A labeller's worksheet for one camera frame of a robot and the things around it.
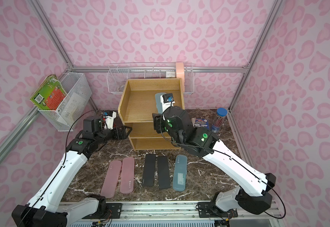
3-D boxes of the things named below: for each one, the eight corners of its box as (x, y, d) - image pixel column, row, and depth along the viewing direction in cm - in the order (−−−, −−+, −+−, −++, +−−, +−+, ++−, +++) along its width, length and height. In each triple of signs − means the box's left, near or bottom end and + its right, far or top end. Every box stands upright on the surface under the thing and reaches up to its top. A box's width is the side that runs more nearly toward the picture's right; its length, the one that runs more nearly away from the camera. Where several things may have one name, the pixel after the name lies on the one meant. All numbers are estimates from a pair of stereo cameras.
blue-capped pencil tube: (211, 133, 104) (217, 117, 91) (209, 124, 110) (215, 108, 96) (221, 133, 104) (229, 117, 91) (219, 124, 110) (226, 108, 96)
